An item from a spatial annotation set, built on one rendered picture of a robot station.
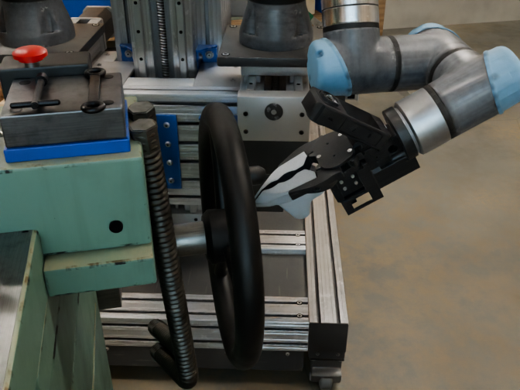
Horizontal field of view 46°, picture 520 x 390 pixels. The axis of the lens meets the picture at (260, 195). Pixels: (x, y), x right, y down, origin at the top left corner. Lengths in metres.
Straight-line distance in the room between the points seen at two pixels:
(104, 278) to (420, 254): 1.60
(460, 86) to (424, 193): 1.65
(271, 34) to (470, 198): 1.39
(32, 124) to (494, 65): 0.53
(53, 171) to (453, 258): 1.69
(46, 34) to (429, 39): 0.77
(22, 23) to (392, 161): 0.81
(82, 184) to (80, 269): 0.08
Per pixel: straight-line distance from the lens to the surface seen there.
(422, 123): 0.77
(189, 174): 1.36
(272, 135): 1.16
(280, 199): 0.77
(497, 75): 0.79
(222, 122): 0.59
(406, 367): 1.68
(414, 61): 0.84
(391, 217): 2.23
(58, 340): 0.61
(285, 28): 1.22
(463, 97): 0.78
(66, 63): 0.60
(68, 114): 0.52
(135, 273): 0.56
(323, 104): 0.71
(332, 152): 0.77
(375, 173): 0.80
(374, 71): 0.82
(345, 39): 0.82
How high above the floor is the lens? 1.20
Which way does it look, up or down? 31 degrees down
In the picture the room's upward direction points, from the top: straight up
